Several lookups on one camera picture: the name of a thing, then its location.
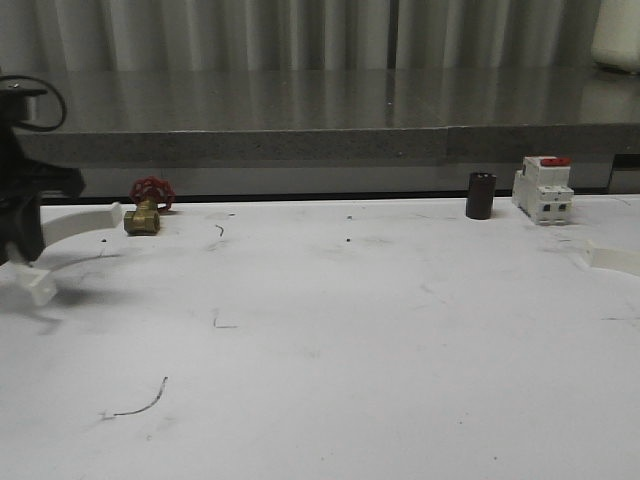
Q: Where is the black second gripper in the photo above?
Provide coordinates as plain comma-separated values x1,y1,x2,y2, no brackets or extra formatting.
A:
1,75,85,265

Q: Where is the white half pipe clamp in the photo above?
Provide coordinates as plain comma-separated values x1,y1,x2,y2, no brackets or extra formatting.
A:
5,202,124,306
584,241,640,276

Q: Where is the brass valve red handwheel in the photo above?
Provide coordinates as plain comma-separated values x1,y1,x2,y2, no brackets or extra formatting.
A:
124,176,175,235

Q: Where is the grey stone counter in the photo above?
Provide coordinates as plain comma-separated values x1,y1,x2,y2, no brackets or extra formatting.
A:
19,67,639,198

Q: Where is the dark brown cylindrical capacitor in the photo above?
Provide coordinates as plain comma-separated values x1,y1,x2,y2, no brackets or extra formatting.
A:
465,172,497,220

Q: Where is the white container on counter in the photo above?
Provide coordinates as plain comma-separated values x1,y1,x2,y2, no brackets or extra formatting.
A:
591,0,639,74

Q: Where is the white circuit breaker red switch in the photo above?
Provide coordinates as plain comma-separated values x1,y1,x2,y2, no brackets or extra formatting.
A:
512,156,574,225

